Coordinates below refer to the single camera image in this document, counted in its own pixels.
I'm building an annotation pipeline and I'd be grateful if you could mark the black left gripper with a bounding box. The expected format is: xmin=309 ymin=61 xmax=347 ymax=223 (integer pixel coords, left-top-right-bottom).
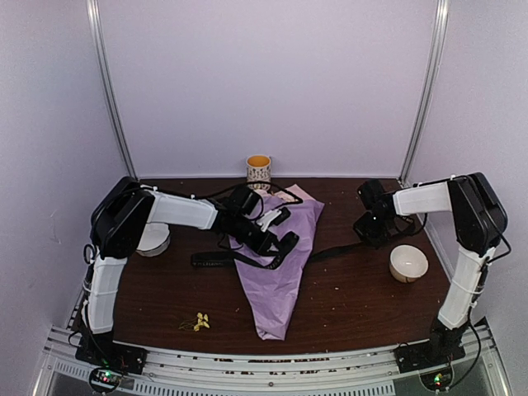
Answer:
xmin=230 ymin=214 xmax=285 ymax=256

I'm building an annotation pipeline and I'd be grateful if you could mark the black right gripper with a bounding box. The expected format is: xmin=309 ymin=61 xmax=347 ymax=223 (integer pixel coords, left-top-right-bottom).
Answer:
xmin=354 ymin=210 xmax=394 ymax=248

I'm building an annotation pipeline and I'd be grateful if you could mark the black printed ribbon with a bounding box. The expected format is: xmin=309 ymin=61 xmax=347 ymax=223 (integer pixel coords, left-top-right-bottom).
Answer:
xmin=190 ymin=193 xmax=416 ymax=272

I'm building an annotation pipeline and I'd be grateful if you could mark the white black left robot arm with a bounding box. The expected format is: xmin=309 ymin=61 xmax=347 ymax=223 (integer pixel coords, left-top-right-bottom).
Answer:
xmin=83 ymin=177 xmax=299 ymax=366

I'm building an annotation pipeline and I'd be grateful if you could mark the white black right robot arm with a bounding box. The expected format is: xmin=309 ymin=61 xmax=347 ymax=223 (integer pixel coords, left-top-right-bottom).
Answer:
xmin=353 ymin=172 xmax=511 ymax=365

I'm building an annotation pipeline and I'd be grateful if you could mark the white round bowl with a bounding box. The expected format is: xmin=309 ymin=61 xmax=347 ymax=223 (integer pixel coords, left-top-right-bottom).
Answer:
xmin=389 ymin=244 xmax=429 ymax=284

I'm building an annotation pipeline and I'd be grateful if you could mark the floral ceramic mug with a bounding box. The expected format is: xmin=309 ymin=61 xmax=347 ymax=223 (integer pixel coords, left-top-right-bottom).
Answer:
xmin=246 ymin=155 xmax=271 ymax=191

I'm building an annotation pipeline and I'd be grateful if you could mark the fallen yellow flower sprig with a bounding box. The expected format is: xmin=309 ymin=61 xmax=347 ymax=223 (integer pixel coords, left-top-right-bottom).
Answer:
xmin=178 ymin=312 xmax=210 ymax=332

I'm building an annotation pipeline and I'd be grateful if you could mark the white scalloped bowl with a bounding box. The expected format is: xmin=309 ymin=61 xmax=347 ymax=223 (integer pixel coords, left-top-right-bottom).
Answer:
xmin=136 ymin=223 xmax=171 ymax=257

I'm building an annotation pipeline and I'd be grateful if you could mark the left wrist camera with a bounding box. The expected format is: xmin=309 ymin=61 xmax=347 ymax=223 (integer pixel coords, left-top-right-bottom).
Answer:
xmin=257 ymin=207 xmax=290 ymax=232

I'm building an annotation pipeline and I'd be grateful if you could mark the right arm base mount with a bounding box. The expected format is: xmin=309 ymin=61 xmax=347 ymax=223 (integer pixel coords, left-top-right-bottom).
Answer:
xmin=394 ymin=342 xmax=465 ymax=394

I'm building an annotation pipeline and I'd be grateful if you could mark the front aluminium rail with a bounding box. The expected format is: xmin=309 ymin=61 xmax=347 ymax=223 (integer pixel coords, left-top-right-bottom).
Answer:
xmin=39 ymin=325 xmax=512 ymax=396

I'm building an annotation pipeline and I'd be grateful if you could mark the right aluminium frame post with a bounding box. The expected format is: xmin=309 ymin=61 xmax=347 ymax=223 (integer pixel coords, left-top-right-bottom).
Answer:
xmin=398 ymin=0 xmax=450 ymax=186

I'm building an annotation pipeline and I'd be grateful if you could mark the aluminium frame post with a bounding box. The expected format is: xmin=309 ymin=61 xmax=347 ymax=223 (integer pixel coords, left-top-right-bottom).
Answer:
xmin=86 ymin=0 xmax=138 ymax=179
xmin=398 ymin=0 xmax=450 ymax=186

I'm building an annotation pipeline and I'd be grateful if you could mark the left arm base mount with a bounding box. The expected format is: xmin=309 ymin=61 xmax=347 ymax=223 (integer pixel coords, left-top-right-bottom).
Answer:
xmin=75 ymin=344 xmax=148 ymax=394

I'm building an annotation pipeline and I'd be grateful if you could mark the left aluminium frame post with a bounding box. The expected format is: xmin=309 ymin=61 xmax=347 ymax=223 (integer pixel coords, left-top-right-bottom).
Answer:
xmin=86 ymin=0 xmax=138 ymax=179

